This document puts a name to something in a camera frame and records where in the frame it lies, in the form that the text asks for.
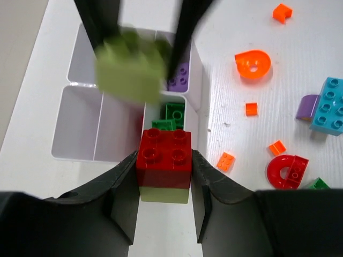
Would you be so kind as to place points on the left white compartment tray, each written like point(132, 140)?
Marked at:
point(92, 126)

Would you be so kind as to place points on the small orange tile centre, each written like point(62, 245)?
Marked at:
point(251, 109)

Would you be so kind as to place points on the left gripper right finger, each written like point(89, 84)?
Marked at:
point(207, 183)

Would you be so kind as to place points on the small orange tile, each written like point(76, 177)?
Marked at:
point(251, 109)
point(225, 162)

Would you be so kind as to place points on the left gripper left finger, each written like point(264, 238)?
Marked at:
point(118, 188)

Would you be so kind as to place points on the purple lego under blue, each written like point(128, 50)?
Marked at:
point(307, 107)

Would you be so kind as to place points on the lime pink lego brick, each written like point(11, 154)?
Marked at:
point(164, 195)

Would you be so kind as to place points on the purple lego block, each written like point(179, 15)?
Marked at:
point(179, 83)

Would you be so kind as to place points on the orange teardrop lego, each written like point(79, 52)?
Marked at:
point(253, 64)

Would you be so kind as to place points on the blue lego brick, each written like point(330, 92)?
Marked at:
point(328, 116)

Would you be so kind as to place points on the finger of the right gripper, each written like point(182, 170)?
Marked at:
point(191, 13)
point(100, 19)

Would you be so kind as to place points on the orange clip lego right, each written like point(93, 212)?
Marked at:
point(281, 13)

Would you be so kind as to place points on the white compartment tray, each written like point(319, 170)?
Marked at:
point(92, 126)
point(82, 65)

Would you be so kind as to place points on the small orange tile upper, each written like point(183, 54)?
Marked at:
point(225, 162)

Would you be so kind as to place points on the orange clip near dome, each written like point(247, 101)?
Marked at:
point(277, 148)

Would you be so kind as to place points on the green lego brick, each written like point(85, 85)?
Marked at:
point(318, 183)
point(174, 111)

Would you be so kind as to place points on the red dome lego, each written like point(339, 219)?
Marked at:
point(286, 171)

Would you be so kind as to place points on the red lego brick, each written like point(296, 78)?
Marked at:
point(164, 159)

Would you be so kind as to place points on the green lego plate piece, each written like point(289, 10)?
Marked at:
point(164, 124)

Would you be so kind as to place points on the right white compartment tray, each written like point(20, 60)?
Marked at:
point(82, 65)

